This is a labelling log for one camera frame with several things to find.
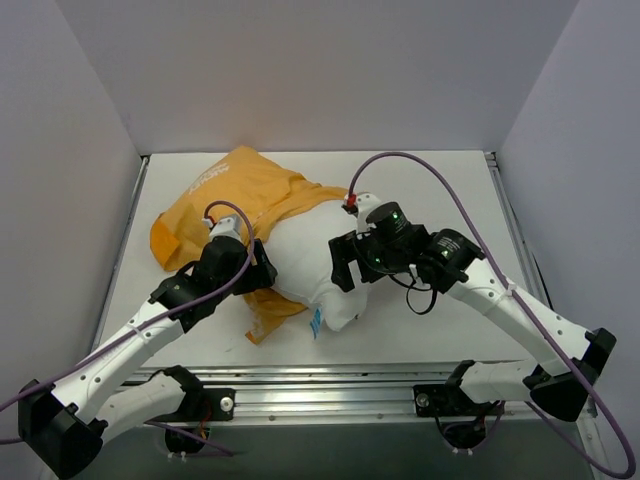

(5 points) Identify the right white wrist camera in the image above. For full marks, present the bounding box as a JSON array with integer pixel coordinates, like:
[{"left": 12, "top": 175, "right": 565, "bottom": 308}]
[{"left": 341, "top": 192, "right": 382, "bottom": 220}]

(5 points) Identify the aluminium front rail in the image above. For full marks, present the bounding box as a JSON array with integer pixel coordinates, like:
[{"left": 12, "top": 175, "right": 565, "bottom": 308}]
[{"left": 53, "top": 362, "right": 551, "bottom": 429}]

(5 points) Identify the purple cable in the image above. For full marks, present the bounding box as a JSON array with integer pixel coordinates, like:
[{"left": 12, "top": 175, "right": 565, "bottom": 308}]
[
  {"left": 0, "top": 200, "right": 257, "bottom": 459},
  {"left": 347, "top": 152, "right": 632, "bottom": 476}
]

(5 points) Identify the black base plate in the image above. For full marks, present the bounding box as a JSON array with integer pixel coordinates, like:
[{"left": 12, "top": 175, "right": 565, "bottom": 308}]
[
  {"left": 412, "top": 384, "right": 464, "bottom": 418},
  {"left": 153, "top": 388, "right": 236, "bottom": 423}
]

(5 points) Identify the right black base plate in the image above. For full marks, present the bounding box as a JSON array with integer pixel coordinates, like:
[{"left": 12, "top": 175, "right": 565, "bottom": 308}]
[{"left": 412, "top": 384, "right": 464, "bottom": 418}]

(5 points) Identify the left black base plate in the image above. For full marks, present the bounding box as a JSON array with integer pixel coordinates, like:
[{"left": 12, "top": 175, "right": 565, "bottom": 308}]
[{"left": 153, "top": 388, "right": 236, "bottom": 423}]

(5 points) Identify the white pillow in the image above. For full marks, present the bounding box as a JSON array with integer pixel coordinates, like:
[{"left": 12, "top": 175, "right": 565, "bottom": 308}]
[{"left": 245, "top": 200, "right": 369, "bottom": 345}]

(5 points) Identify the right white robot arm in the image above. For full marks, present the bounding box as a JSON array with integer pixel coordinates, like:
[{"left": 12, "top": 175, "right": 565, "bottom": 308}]
[{"left": 329, "top": 193, "right": 616, "bottom": 422}]

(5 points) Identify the blue pillow label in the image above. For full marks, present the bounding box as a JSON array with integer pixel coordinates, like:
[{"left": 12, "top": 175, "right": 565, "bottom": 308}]
[{"left": 309, "top": 307, "right": 325, "bottom": 340}]

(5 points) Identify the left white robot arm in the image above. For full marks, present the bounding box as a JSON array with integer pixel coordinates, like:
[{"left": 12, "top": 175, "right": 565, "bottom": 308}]
[{"left": 17, "top": 234, "right": 277, "bottom": 479}]

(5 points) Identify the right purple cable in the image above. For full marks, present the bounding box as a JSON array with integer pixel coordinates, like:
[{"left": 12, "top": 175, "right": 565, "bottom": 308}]
[{"left": 347, "top": 152, "right": 632, "bottom": 476}]

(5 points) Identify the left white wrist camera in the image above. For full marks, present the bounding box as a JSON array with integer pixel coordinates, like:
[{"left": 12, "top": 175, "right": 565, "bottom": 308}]
[{"left": 202, "top": 214, "right": 242, "bottom": 242}]

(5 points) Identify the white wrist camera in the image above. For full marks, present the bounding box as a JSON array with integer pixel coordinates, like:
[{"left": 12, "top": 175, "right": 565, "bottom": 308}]
[
  {"left": 341, "top": 192, "right": 382, "bottom": 220},
  {"left": 202, "top": 214, "right": 242, "bottom": 242}
]

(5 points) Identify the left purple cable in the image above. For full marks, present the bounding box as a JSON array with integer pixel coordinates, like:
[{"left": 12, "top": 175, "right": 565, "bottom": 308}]
[{"left": 0, "top": 200, "right": 257, "bottom": 459}]

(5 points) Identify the orange Mickey Mouse pillowcase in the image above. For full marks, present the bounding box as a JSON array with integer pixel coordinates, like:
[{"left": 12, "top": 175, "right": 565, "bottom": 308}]
[{"left": 150, "top": 145, "right": 351, "bottom": 347}]

